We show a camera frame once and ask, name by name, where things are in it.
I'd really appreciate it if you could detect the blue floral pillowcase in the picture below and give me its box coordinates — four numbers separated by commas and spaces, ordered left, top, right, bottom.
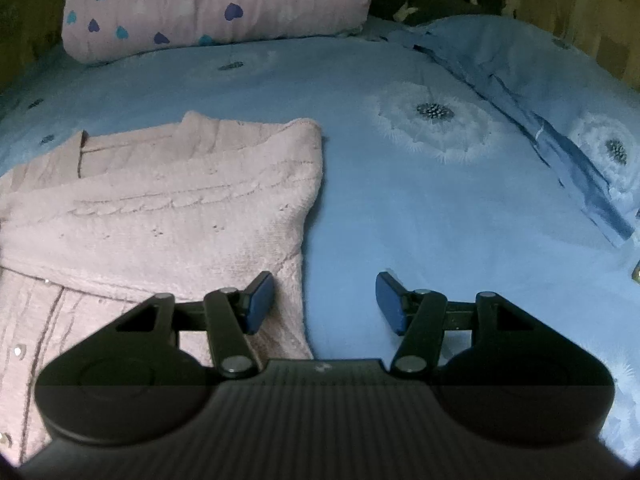
387, 14, 640, 249

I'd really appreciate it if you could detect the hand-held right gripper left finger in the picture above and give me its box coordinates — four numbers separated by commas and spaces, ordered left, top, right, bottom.
99, 271, 275, 378

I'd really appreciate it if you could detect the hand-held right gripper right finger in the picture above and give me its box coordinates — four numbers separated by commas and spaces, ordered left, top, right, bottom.
375, 271, 552, 376

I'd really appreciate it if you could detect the pink knit sweater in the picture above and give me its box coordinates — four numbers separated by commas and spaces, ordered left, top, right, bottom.
0, 111, 325, 463

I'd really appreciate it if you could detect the blue dandelion bed sheet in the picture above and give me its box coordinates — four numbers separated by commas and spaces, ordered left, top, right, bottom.
0, 14, 640, 463

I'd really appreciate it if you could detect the pink heart print pillow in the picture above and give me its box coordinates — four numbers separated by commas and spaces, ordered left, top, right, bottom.
62, 0, 378, 65

